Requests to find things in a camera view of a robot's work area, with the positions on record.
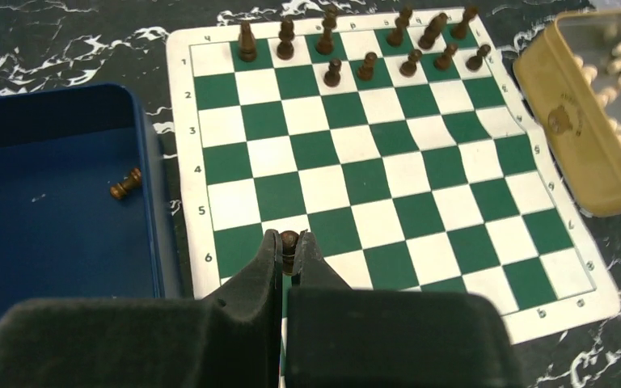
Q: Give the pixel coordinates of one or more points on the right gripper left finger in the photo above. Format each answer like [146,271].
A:
[230,338]

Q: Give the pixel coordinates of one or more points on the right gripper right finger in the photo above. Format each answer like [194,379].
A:
[337,336]

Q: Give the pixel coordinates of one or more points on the small brown piece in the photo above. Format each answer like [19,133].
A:
[409,67]

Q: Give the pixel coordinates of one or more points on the brown bishop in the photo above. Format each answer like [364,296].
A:
[247,43]

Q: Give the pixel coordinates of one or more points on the brown chess piece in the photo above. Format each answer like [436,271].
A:
[459,31]

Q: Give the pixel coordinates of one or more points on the brown pawn round head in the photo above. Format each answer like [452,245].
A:
[332,77]

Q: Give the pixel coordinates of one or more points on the brown pieces pair in tray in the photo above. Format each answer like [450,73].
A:
[120,190]

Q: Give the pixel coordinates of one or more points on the green white chess board mat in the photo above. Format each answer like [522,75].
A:
[441,181]

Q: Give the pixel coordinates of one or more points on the blue plastic tray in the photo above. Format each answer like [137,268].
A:
[62,234]

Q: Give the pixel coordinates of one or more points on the gold metal tin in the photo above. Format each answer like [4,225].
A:
[585,147]

